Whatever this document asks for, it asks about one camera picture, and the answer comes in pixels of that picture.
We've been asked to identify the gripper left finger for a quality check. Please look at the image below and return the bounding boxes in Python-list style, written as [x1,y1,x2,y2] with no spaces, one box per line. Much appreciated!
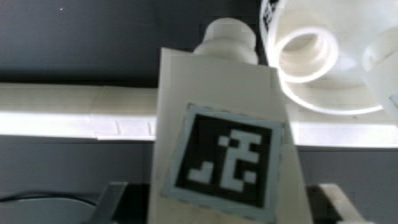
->
[82,182,150,224]

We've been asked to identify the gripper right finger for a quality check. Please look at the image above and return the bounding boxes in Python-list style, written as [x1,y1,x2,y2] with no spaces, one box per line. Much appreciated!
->
[306,183,377,224]

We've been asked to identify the white round stool seat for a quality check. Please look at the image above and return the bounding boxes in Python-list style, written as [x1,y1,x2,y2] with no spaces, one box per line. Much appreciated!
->
[260,0,398,115]

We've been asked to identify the white stool leg with tag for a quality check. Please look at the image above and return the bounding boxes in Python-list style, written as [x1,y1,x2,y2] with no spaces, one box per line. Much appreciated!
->
[363,26,398,124]

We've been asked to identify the white front fence bar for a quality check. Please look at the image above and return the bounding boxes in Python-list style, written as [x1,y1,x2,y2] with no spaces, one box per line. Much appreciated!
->
[0,83,398,148]

